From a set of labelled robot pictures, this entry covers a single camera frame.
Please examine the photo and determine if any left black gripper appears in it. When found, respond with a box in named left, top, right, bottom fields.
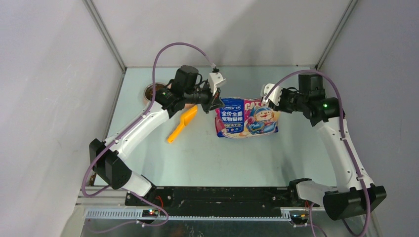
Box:
left=183, top=80, right=225, bottom=114

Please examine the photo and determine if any yellow plastic scoop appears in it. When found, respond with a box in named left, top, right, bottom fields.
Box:
left=167, top=105, right=198, bottom=144

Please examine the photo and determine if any colourful cat food bag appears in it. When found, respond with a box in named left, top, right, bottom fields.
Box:
left=215, top=98, right=280, bottom=139

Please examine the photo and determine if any pink double pet bowl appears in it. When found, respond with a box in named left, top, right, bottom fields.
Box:
left=144, top=83, right=171, bottom=102

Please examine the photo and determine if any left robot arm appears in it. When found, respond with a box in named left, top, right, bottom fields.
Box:
left=89, top=65, right=227, bottom=206

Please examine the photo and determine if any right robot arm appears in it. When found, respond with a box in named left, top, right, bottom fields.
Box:
left=261, top=70, right=387, bottom=220

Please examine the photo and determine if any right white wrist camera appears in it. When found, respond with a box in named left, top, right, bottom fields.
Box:
left=261, top=83, right=283, bottom=106

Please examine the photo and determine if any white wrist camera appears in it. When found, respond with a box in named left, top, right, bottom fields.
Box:
left=208, top=73, right=227, bottom=96
left=261, top=83, right=283, bottom=106

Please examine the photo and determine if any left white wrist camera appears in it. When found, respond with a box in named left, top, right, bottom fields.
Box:
left=208, top=73, right=227, bottom=96

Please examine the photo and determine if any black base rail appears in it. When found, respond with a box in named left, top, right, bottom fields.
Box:
left=144, top=186, right=311, bottom=217

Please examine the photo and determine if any right aluminium frame post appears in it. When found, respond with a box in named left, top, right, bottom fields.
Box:
left=314, top=0, right=359, bottom=70

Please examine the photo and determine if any aluminium frame post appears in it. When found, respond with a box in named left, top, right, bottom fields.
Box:
left=314, top=0, right=359, bottom=70
left=82, top=0, right=127, bottom=73

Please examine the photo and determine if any left aluminium frame post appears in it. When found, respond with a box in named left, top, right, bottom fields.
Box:
left=82, top=0, right=127, bottom=73

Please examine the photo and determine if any white cable duct strip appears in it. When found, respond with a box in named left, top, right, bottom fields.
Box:
left=84, top=208, right=291, bottom=221

